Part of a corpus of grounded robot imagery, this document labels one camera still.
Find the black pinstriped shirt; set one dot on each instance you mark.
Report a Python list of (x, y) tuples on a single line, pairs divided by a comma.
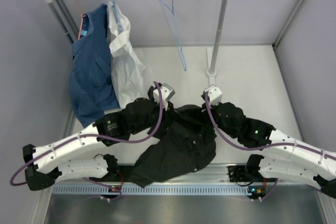
[(186, 145)]

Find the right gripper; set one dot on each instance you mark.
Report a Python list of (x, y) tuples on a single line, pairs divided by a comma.
[(213, 107)]

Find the blue wire hanger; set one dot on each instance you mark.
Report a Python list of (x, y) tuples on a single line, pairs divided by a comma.
[(170, 18)]

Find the blue checked shirt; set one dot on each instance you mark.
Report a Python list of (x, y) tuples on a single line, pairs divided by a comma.
[(90, 83)]

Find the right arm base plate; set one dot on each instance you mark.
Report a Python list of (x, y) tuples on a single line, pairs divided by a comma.
[(257, 186)]

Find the pink wire hanger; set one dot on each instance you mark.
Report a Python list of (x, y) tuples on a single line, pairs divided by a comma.
[(82, 15)]

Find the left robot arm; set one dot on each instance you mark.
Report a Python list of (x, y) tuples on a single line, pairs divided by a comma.
[(55, 162)]

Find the light blue hanger with shirt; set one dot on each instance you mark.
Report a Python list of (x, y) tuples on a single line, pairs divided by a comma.
[(117, 17)]

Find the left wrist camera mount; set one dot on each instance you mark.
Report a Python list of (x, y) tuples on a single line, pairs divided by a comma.
[(166, 91)]

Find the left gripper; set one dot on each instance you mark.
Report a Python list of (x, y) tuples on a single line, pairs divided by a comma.
[(155, 103)]

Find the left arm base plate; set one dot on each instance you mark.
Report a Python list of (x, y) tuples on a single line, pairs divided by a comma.
[(123, 175)]

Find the aluminium mounting rail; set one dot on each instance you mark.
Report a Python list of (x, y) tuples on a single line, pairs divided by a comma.
[(183, 175)]

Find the white shirt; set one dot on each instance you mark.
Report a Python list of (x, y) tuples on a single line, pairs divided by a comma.
[(127, 69)]

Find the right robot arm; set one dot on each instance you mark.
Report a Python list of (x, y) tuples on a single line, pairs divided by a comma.
[(274, 154)]

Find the slotted cable duct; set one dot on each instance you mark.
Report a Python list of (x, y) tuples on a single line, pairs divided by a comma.
[(195, 190)]

